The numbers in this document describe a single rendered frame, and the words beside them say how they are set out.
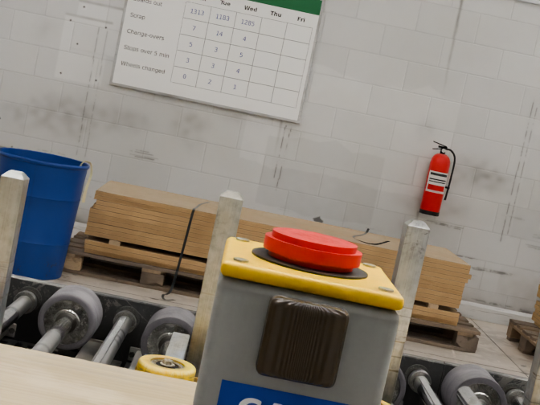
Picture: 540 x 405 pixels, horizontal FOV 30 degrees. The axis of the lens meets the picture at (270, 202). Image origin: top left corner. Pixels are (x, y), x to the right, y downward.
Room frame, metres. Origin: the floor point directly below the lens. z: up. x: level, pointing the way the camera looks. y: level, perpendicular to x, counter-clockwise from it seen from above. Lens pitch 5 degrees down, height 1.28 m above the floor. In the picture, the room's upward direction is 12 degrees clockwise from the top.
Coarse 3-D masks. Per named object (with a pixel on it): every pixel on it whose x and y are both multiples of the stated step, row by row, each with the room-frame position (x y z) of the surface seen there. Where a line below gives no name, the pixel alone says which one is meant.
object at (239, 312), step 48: (240, 240) 0.43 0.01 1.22; (240, 288) 0.37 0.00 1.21; (288, 288) 0.37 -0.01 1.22; (336, 288) 0.37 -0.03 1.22; (384, 288) 0.38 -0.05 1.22; (240, 336) 0.37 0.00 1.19; (384, 336) 0.37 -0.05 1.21; (288, 384) 0.37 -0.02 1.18; (336, 384) 0.37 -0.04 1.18; (384, 384) 0.37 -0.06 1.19
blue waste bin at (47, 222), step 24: (0, 168) 5.81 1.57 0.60; (24, 168) 5.72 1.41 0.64; (48, 168) 5.73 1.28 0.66; (72, 168) 5.81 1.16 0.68; (48, 192) 5.75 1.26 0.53; (72, 192) 5.86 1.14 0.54; (24, 216) 5.74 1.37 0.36; (48, 216) 5.77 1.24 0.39; (72, 216) 5.93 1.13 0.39; (24, 240) 5.74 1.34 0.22; (48, 240) 5.80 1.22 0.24; (24, 264) 5.75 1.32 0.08; (48, 264) 5.83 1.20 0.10
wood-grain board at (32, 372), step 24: (0, 360) 1.23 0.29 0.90; (24, 360) 1.25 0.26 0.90; (48, 360) 1.27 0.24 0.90; (72, 360) 1.29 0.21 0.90; (0, 384) 1.14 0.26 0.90; (24, 384) 1.15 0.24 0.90; (48, 384) 1.17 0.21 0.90; (72, 384) 1.19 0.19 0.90; (96, 384) 1.21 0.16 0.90; (120, 384) 1.23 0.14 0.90; (144, 384) 1.25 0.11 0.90; (168, 384) 1.27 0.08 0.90; (192, 384) 1.29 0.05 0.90
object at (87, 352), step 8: (8, 328) 1.98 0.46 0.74; (0, 336) 1.92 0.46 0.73; (8, 336) 1.98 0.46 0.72; (88, 344) 1.96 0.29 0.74; (96, 344) 1.97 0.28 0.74; (80, 352) 1.89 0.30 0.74; (88, 352) 1.90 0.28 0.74; (136, 352) 1.98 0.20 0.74; (88, 360) 1.85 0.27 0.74; (136, 360) 1.92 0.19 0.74
